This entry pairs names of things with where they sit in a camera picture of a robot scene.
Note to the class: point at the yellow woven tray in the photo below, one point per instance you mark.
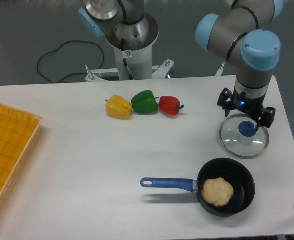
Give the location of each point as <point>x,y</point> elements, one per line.
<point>17,129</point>

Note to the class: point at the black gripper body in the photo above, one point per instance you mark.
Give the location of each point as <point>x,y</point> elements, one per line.
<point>250,106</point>

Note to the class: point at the yellow bell pepper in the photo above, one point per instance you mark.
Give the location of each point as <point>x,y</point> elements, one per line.
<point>118,107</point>

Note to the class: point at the round beige bread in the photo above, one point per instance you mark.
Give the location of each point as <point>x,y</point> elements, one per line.
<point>217,192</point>

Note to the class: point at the green bell pepper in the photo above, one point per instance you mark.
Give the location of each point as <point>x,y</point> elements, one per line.
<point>144,103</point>

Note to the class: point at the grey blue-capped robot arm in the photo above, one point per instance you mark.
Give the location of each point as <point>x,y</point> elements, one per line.
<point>238,38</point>

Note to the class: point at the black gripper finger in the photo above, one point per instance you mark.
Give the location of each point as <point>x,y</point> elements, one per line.
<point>264,117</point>
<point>225,101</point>

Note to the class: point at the glass lid with blue knob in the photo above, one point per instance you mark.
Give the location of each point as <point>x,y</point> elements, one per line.
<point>241,137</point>

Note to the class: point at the red bell pepper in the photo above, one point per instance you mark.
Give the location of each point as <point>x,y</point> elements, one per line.
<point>169,106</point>

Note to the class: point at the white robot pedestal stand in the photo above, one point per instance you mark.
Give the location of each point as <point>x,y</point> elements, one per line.
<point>132,45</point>

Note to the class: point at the black saucepan with blue handle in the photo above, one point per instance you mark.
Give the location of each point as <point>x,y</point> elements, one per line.
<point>230,170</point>

